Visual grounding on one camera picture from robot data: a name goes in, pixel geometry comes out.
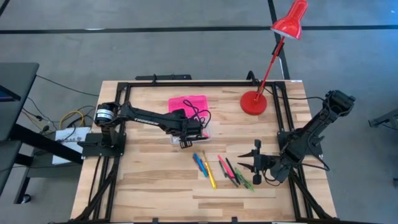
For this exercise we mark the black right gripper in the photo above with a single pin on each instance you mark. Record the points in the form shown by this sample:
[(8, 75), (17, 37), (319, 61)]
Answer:
[(267, 165)]

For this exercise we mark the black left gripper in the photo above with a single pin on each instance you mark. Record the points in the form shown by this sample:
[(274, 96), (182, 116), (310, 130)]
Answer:
[(192, 132)]

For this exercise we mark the green pen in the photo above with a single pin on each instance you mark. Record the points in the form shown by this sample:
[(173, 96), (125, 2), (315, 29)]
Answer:
[(241, 178), (247, 184)]

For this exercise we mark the pink highlighter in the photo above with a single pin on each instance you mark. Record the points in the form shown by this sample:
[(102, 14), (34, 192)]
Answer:
[(225, 166)]

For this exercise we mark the clear barrel blue pen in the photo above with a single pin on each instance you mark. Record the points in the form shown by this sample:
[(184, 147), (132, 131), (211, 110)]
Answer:
[(196, 159)]

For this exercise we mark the clear box with pink lid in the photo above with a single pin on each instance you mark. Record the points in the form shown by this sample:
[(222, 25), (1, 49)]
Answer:
[(177, 104)]

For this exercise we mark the yellow highlighter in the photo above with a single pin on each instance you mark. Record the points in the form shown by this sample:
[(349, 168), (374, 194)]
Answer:
[(211, 177)]

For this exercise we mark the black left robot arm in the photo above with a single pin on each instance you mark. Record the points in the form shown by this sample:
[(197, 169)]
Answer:
[(146, 119)]

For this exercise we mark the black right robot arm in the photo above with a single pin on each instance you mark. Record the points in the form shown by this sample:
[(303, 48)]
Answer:
[(311, 130)]

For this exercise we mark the white paper box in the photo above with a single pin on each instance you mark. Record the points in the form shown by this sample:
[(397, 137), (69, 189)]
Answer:
[(63, 138)]

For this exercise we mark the red desk lamp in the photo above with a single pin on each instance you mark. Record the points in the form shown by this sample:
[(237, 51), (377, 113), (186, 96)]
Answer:
[(253, 104)]

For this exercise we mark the black clamp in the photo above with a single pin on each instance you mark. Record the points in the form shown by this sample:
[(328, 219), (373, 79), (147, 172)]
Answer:
[(251, 77)]

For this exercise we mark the grey stand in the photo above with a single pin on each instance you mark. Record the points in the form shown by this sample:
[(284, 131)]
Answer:
[(385, 118)]

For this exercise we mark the black desk beam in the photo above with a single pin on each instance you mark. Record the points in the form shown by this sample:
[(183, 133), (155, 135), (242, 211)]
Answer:
[(28, 137)]

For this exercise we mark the black caster wheel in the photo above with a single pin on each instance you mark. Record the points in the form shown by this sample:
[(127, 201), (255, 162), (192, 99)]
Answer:
[(26, 198)]

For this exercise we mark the grey desk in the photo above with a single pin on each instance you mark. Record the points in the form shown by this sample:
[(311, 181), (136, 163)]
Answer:
[(18, 74)]

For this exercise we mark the dark grey desk panel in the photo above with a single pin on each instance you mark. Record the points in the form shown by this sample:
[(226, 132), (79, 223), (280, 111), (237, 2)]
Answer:
[(7, 161)]

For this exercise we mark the dark laptop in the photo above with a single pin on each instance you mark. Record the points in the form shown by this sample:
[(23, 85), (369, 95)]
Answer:
[(7, 95)]

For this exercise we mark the black metal table frame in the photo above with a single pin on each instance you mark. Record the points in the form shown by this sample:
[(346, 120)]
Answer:
[(202, 84)]

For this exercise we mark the black bar bracket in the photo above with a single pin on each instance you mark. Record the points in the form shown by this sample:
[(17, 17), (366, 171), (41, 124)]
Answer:
[(164, 77)]

